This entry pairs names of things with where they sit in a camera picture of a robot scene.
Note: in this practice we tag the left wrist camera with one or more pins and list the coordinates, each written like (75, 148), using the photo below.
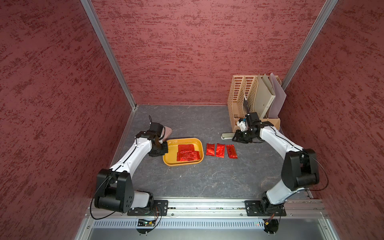
(157, 129)

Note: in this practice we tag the pale green stapler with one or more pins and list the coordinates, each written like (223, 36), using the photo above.
(227, 136)

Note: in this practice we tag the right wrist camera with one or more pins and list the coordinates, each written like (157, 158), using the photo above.
(249, 123)

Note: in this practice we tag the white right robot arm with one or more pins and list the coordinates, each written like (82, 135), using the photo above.
(300, 167)

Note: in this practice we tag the pink plastic case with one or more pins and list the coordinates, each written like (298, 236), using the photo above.
(165, 134)

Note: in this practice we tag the yellow plastic storage box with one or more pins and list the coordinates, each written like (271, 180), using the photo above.
(170, 158)

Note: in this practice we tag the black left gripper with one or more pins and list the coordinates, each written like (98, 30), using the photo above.
(164, 151)

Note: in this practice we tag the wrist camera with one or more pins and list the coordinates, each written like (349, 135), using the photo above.
(157, 129)
(249, 123)

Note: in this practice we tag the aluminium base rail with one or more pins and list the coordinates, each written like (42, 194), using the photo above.
(221, 209)

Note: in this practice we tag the dark blue book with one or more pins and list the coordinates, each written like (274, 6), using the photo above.
(245, 106)

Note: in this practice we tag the aluminium corner post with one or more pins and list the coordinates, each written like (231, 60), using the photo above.
(320, 21)
(97, 26)

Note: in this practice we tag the right aluminium corner post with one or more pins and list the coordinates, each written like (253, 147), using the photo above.
(320, 21)

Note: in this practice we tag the beige plastic desk organizer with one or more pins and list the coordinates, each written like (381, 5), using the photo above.
(244, 86)

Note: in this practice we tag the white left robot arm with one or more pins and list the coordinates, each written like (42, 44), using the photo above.
(115, 191)

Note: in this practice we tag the grey-white file folder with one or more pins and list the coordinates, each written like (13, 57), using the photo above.
(265, 96)

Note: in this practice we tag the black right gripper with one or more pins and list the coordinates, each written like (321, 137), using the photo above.
(238, 138)

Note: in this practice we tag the left aluminium corner post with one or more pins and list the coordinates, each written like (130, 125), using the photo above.
(97, 26)

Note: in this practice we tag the red tea bag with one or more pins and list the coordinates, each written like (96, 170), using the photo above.
(210, 150)
(220, 150)
(187, 147)
(188, 156)
(232, 154)

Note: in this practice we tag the lilac file folder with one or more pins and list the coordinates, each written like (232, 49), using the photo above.
(280, 97)

